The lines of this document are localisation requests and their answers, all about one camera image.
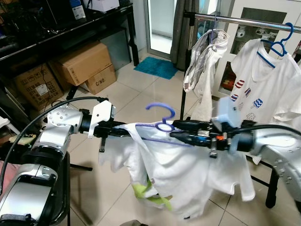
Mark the blue white carton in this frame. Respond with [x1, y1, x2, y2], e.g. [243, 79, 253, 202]
[71, 0, 87, 20]

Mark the black clothes rack frame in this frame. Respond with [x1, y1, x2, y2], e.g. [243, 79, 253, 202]
[180, 10, 279, 209]

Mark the grey metal panel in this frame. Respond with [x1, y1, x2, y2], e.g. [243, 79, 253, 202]
[100, 29, 132, 71]

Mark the labelled cardboard box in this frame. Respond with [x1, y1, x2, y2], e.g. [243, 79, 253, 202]
[13, 64, 64, 98]

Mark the white box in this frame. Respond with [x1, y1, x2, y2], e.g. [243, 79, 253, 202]
[87, 0, 120, 12]

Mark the black shelf table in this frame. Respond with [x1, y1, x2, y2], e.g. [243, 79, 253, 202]
[0, 0, 139, 123]

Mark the dark grey curtain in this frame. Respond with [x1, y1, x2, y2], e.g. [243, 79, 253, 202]
[170, 0, 198, 71]

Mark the silver clothes rack rail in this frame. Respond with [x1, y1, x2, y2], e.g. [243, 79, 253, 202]
[183, 12, 301, 33]

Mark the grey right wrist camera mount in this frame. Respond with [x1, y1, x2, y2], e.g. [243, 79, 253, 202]
[212, 100, 243, 153]

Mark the crumpled white grey garment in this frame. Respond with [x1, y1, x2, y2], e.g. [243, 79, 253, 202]
[183, 29, 230, 121]

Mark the white framed glass door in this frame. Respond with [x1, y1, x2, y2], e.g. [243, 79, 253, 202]
[146, 0, 177, 59]

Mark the small printed cardboard box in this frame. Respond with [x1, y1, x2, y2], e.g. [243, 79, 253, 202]
[84, 65, 117, 95]

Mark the white glass door cabinet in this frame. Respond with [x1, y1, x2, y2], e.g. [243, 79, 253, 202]
[219, 0, 301, 118]

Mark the purple clothes hanger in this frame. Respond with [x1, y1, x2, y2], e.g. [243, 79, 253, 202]
[125, 103, 193, 146]

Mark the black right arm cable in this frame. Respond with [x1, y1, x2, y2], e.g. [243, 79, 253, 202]
[235, 123, 301, 137]

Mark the blue plastic clothes hanger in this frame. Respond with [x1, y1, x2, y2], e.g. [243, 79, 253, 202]
[256, 22, 294, 68]

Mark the white green shirt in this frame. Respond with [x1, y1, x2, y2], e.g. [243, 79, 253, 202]
[98, 121, 257, 221]

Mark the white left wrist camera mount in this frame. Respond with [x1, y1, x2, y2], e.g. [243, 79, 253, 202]
[88, 100, 116, 138]

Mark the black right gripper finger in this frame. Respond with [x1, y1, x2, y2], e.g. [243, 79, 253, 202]
[172, 120, 214, 132]
[169, 131, 210, 145]

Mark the teal floor mat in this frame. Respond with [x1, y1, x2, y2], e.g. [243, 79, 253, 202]
[134, 56, 179, 80]

